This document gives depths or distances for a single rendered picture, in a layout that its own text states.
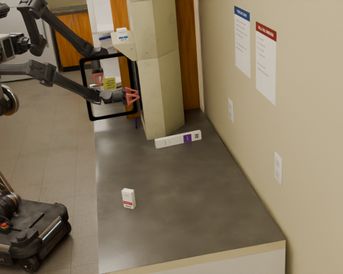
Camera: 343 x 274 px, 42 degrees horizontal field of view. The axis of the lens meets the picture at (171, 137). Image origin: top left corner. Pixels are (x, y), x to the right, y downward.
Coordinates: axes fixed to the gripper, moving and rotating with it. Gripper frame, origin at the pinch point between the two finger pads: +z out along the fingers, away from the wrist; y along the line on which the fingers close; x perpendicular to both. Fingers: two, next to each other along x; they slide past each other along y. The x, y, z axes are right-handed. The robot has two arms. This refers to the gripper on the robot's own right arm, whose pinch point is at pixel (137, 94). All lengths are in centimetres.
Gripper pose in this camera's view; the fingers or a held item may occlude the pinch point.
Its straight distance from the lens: 258.8
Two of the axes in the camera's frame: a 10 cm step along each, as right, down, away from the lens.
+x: 1.0, 9.1, 4.1
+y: -1.3, -4.0, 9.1
